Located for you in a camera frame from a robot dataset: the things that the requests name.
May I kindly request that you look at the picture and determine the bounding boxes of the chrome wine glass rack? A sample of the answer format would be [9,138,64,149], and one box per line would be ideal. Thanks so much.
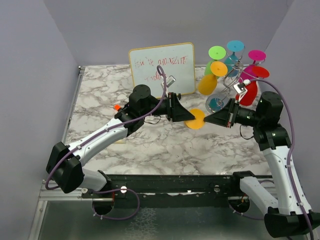
[205,55,251,114]

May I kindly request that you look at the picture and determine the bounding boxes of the yellow wine glass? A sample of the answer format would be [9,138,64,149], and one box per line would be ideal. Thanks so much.
[184,108,205,130]
[197,60,228,96]

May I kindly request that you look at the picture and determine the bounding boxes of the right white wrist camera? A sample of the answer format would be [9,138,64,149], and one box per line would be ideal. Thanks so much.
[233,79,251,102]

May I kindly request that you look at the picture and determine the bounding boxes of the yellow wine glass front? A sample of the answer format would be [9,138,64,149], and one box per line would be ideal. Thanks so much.
[184,108,205,130]

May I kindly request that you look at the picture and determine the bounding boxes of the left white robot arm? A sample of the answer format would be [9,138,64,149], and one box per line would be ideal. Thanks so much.
[46,84,195,198]

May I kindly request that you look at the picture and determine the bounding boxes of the yellow wine glass left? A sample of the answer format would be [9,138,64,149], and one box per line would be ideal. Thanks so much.
[197,60,228,96]

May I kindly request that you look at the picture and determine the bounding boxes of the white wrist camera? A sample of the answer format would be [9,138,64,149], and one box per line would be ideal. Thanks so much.
[233,79,251,102]
[161,75,176,88]

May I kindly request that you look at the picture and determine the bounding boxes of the green wine glass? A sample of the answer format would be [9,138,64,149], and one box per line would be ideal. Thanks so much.
[204,45,228,77]

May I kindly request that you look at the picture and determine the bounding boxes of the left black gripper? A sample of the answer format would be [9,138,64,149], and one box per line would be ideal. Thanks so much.
[140,92,196,122]

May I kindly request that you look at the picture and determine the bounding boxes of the red wine glass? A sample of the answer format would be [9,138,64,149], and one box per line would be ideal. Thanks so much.
[235,66,270,106]

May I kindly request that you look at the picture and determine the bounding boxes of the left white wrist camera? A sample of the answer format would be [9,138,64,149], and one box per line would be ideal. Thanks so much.
[161,75,176,88]

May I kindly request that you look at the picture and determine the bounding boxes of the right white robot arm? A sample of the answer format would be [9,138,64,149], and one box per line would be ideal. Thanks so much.
[204,91,320,238]

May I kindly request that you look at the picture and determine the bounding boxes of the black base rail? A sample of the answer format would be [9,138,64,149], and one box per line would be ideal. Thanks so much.
[81,172,273,209]

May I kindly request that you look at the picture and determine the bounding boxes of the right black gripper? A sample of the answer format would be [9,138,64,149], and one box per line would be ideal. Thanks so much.
[204,97,264,127]

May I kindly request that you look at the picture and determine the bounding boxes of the pink wine glass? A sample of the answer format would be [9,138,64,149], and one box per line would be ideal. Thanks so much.
[238,50,267,83]

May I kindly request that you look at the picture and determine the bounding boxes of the yellow framed whiteboard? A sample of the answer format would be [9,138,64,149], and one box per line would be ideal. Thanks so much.
[128,42,196,98]

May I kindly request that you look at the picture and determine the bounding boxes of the blue wine glass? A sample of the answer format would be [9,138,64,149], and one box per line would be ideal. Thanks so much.
[224,40,245,77]

